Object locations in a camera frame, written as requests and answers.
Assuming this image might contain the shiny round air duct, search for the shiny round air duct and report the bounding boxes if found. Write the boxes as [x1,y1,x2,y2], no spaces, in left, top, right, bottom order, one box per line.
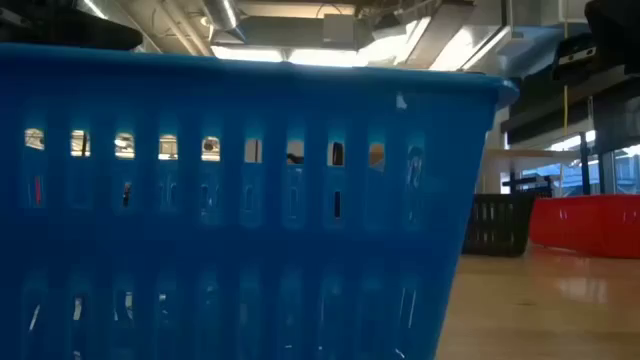
[202,0,247,44]

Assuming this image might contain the black plastic slotted basket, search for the black plastic slotted basket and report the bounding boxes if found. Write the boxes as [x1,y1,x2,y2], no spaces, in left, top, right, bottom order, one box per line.
[461,192,537,258]

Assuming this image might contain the yellow hanging cable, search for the yellow hanging cable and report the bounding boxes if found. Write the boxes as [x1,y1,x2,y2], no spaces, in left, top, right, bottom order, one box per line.
[561,0,571,137]

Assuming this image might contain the grey ceiling box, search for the grey ceiling box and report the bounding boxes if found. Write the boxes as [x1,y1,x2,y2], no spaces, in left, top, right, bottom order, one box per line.
[322,13,357,45]

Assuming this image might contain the silver rectangular air duct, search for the silver rectangular air duct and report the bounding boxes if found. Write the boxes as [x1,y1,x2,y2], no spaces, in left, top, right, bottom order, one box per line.
[399,0,566,81]

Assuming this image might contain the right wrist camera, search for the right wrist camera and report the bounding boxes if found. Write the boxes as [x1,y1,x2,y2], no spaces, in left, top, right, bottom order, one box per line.
[551,33,600,84]

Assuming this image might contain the red plastic slotted basket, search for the red plastic slotted basket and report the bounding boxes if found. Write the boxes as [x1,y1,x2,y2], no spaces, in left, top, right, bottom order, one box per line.
[528,193,640,260]

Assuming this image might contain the blue plastic slotted basket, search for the blue plastic slotted basket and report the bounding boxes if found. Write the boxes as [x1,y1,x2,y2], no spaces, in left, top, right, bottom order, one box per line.
[0,42,520,360]

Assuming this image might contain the wooden shelf black frame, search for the wooden shelf black frame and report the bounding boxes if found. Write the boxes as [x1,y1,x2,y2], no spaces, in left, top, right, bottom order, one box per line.
[482,130,596,197]

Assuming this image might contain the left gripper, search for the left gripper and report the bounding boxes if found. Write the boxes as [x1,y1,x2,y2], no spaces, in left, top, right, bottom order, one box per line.
[0,0,145,51]

